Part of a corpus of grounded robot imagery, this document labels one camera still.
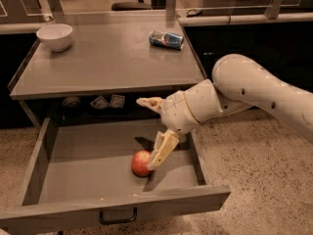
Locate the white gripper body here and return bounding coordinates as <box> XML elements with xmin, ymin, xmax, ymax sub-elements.
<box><xmin>160</xmin><ymin>91</ymin><xmax>199</xmax><ymax>135</ymax></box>

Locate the blue silver drink can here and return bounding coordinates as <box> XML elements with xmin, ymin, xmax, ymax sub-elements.
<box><xmin>149</xmin><ymin>30</ymin><xmax>184</xmax><ymax>50</ymax></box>

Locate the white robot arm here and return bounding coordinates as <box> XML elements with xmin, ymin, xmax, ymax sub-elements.
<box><xmin>137</xmin><ymin>54</ymin><xmax>313</xmax><ymax>170</ymax></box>

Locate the grey counter cabinet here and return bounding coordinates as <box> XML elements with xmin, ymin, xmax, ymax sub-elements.
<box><xmin>7</xmin><ymin>10</ymin><xmax>207</xmax><ymax>130</ymax></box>

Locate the round grey knob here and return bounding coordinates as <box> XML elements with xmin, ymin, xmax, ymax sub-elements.
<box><xmin>62</xmin><ymin>96</ymin><xmax>81</xmax><ymax>108</ymax></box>

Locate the white paper tag left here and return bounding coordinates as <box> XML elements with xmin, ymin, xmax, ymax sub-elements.
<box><xmin>90</xmin><ymin>96</ymin><xmax>109</xmax><ymax>110</ymax></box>

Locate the white paper tag right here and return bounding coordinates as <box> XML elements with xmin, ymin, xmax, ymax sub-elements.
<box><xmin>110</xmin><ymin>94</ymin><xmax>125</xmax><ymax>109</ymax></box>

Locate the red apple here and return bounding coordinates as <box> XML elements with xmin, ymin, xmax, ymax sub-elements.
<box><xmin>131</xmin><ymin>150</ymin><xmax>151</xmax><ymax>177</ymax></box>

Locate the white paper tag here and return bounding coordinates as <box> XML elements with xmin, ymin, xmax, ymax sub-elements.
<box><xmin>90</xmin><ymin>96</ymin><xmax>109</xmax><ymax>110</ymax></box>
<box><xmin>110</xmin><ymin>94</ymin><xmax>125</xmax><ymax>109</ymax></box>

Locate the black drawer handle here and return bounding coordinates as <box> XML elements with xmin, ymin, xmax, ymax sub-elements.
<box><xmin>99</xmin><ymin>208</ymin><xmax>137</xmax><ymax>225</ymax></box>

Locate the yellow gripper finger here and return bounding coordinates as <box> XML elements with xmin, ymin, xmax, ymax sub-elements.
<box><xmin>136</xmin><ymin>97</ymin><xmax>163</xmax><ymax>113</ymax></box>
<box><xmin>147</xmin><ymin>129</ymin><xmax>179</xmax><ymax>170</ymax></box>

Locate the white ceramic bowl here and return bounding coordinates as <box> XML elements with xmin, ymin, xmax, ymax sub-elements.
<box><xmin>36</xmin><ymin>23</ymin><xmax>73</xmax><ymax>52</ymax></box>

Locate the black cable on ledge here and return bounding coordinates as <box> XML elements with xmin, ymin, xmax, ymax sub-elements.
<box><xmin>185</xmin><ymin>8</ymin><xmax>203</xmax><ymax>18</ymax></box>

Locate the dark lower cabinet right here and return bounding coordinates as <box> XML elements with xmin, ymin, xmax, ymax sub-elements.
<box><xmin>185</xmin><ymin>22</ymin><xmax>313</xmax><ymax>91</ymax></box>

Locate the grey open top drawer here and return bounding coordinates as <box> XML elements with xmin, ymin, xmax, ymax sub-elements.
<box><xmin>0</xmin><ymin>117</ymin><xmax>231</xmax><ymax>235</ymax></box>

